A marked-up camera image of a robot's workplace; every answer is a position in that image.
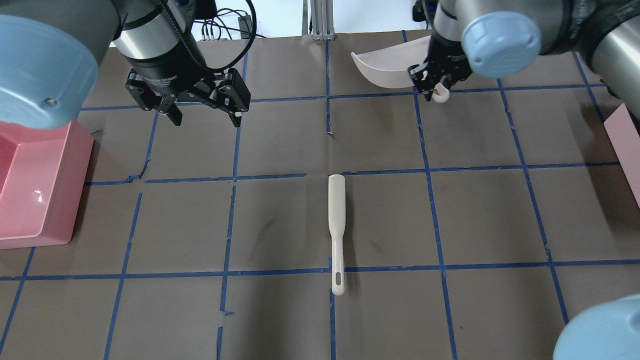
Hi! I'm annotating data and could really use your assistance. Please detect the pink plastic bin left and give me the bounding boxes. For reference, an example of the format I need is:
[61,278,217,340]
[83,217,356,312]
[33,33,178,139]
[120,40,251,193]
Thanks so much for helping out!
[0,120,94,249]

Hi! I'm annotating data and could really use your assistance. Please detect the pink bin with black bag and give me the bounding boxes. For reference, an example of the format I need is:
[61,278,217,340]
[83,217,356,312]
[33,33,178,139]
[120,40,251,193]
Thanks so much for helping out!
[604,104,640,205]

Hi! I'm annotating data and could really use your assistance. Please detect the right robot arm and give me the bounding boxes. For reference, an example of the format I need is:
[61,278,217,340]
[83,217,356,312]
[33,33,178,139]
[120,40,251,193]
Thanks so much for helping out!
[407,0,640,133]

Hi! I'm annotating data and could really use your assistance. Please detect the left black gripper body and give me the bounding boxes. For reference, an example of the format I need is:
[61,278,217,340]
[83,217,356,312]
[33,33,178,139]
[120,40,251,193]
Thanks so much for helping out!
[125,47,251,114]

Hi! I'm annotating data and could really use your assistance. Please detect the white plastic dustpan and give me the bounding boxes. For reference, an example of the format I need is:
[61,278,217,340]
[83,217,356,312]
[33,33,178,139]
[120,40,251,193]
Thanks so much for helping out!
[350,35,450,104]

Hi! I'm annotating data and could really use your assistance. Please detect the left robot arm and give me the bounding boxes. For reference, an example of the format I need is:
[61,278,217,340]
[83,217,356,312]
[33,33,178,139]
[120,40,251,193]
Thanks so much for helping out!
[0,0,256,129]

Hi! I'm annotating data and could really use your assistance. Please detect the black cable bundle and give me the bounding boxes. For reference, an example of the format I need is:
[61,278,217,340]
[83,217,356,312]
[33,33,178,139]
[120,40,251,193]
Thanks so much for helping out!
[197,0,268,43]

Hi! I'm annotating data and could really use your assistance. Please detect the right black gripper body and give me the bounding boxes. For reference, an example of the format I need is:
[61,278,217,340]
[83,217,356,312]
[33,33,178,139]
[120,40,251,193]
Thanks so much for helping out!
[419,35,473,93]

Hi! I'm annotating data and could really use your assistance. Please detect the aluminium frame post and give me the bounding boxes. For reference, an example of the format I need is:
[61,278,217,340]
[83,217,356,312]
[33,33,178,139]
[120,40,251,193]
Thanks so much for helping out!
[301,0,336,41]

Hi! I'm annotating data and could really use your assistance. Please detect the white plastic brush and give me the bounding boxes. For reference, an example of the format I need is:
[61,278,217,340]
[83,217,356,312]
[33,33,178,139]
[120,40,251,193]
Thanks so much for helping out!
[327,174,346,296]

